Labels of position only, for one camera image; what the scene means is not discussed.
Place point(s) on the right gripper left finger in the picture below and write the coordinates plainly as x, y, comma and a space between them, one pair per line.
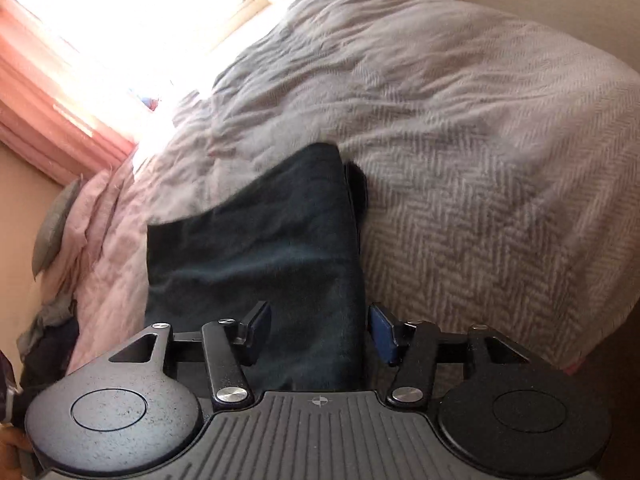
211, 361

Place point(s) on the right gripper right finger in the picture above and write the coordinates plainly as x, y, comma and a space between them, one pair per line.
414, 350

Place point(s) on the dark blue denim jeans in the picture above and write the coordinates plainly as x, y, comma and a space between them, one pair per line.
289, 238

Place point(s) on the person's right hand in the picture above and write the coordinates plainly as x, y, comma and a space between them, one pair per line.
12, 441

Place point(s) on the dark clothes pile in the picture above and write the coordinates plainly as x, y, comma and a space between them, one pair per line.
45, 353

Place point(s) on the grey green garment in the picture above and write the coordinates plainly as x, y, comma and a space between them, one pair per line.
52, 314

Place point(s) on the grey checked pillow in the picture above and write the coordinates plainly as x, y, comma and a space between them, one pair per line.
49, 237

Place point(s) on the pink pillow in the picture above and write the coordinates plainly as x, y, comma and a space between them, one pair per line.
69, 265

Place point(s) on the pink and grey bedspread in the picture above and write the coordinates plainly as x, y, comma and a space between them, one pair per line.
502, 159

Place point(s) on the blue items on windowsill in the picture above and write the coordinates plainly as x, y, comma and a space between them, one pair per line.
151, 103

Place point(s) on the pink left curtain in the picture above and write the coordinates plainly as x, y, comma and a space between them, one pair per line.
58, 111

